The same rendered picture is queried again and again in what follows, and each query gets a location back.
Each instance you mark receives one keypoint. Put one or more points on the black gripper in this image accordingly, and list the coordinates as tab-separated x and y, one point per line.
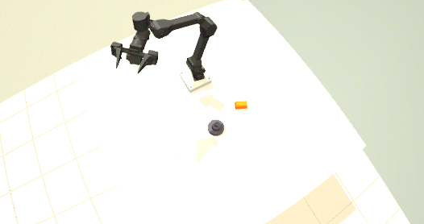
136	48

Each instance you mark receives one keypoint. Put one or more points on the grey stepped shaft on round pedestal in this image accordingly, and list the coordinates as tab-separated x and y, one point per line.
216	127

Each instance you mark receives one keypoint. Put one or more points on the orange knob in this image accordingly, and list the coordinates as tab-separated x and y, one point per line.
241	105

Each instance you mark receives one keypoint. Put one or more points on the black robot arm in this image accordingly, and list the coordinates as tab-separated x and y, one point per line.
163	27

